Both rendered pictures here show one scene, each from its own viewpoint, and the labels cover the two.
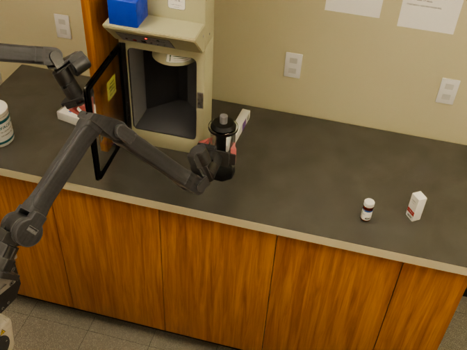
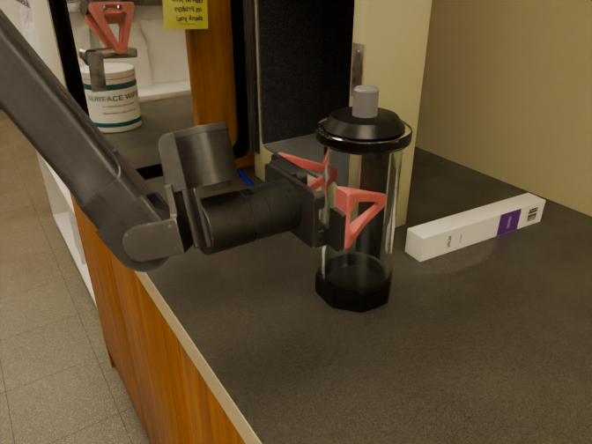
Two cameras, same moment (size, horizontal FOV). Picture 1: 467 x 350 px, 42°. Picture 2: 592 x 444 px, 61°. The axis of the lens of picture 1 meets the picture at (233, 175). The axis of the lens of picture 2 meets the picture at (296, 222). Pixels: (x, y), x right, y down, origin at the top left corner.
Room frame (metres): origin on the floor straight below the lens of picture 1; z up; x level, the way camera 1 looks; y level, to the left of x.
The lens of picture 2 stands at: (1.32, -0.28, 1.34)
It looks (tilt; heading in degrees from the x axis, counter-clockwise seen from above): 28 degrees down; 45
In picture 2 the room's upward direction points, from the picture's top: straight up
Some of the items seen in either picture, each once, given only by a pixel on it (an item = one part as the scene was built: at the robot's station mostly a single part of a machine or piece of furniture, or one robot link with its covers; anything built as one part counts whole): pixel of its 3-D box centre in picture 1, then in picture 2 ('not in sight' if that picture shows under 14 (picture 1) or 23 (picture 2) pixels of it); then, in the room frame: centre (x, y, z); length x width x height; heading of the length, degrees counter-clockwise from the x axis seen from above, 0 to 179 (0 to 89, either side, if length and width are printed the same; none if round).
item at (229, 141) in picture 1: (222, 148); (358, 210); (1.76, 0.05, 1.06); 0.11 x 0.11 x 0.21
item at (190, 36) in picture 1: (154, 37); not in sight; (1.83, 0.29, 1.46); 0.32 x 0.11 x 0.10; 78
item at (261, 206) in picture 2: (212, 160); (273, 208); (1.64, 0.07, 1.09); 0.10 x 0.07 x 0.07; 78
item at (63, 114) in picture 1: (81, 113); not in sight; (2.07, 0.65, 0.96); 0.16 x 0.12 x 0.04; 66
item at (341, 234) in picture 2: (228, 151); (344, 204); (1.70, 0.02, 1.09); 0.09 x 0.07 x 0.07; 168
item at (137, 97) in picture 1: (173, 78); (359, 52); (2.01, 0.25, 1.19); 0.26 x 0.24 x 0.35; 78
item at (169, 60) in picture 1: (176, 47); not in sight; (1.98, 0.24, 1.34); 0.18 x 0.18 x 0.05
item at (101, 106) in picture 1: (108, 113); (161, 57); (1.76, 0.46, 1.19); 0.30 x 0.01 x 0.40; 169
